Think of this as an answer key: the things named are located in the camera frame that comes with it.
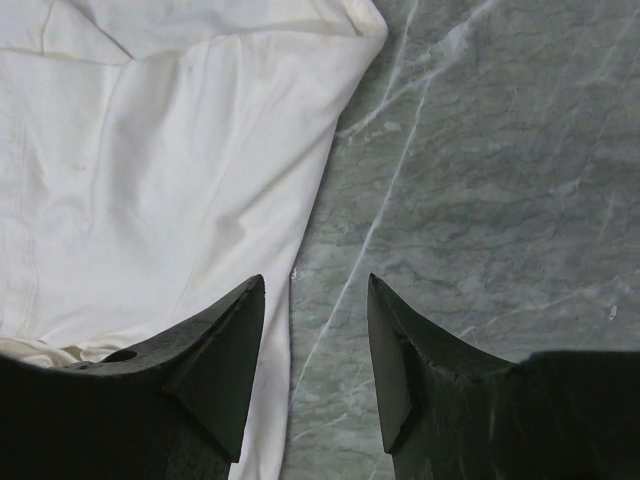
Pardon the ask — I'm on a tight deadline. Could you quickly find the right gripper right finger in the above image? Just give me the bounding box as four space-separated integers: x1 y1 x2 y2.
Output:
367 276 639 479

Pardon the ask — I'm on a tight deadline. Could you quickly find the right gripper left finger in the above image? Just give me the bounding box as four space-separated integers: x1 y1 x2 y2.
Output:
1 276 265 479

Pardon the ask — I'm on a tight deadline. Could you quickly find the cream white t-shirt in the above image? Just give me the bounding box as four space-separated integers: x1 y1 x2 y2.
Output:
1 1 387 479

